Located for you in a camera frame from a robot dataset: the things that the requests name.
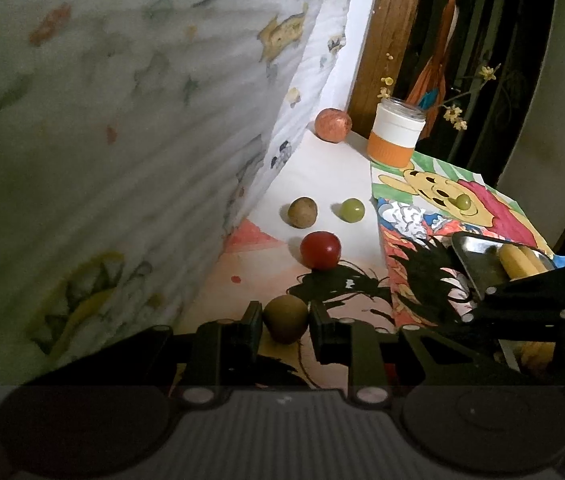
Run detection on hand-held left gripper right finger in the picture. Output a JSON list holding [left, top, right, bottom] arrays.
[[309, 301, 518, 407]]

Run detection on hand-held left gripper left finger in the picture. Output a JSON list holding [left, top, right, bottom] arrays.
[[175, 301, 264, 407]]

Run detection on yellow flower sprig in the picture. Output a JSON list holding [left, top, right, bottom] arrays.
[[377, 51, 502, 133]]

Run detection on red apple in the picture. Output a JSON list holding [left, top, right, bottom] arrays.
[[315, 108, 352, 144]]

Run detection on brown wooden door frame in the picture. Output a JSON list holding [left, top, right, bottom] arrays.
[[347, 0, 430, 133]]

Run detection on wall poster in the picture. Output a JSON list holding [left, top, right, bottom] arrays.
[[405, 0, 495, 128]]

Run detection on small light brown fruit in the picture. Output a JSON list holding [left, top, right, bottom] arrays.
[[288, 197, 318, 229]]

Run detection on thin yellow banana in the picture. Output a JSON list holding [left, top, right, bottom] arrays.
[[519, 246, 547, 277]]

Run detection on white and orange cup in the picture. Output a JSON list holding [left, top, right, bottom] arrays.
[[367, 96, 427, 168]]

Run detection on drawing of yellow bear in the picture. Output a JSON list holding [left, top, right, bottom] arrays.
[[369, 155, 565, 270]]

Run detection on red cherry tomato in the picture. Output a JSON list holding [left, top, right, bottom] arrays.
[[300, 231, 341, 271]]

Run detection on metal tray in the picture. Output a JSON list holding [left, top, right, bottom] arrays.
[[451, 232, 556, 302]]

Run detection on drawing of two boys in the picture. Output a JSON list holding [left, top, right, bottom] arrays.
[[172, 217, 395, 392]]

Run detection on thick yellow banana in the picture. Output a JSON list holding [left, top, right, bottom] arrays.
[[499, 245, 533, 281]]

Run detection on printed blanket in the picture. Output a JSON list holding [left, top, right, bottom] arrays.
[[0, 0, 360, 378]]

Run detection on brown green kiwi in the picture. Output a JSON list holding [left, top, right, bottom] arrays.
[[262, 295, 309, 345]]

